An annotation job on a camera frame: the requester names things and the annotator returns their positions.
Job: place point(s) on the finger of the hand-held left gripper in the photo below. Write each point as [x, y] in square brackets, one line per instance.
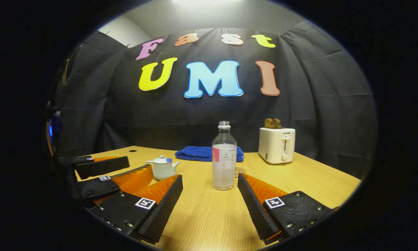
[102, 167]
[97, 188]

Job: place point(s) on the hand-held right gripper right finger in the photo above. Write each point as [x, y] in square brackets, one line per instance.
[254, 205]

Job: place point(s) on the blue folded towel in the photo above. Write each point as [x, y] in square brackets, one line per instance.
[195, 153]

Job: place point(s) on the clear plastic water bottle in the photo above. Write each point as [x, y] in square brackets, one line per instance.
[224, 167]

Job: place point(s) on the white toaster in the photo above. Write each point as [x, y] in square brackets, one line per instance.
[273, 146]

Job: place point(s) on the round wooden coaster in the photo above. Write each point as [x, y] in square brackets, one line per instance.
[241, 172]

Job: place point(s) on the white ceramic teacup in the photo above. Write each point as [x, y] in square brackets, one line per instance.
[163, 171]

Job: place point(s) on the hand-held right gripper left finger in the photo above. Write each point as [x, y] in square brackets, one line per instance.
[162, 209]

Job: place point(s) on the white blue-patterned teacup lid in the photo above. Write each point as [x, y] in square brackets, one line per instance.
[163, 160]

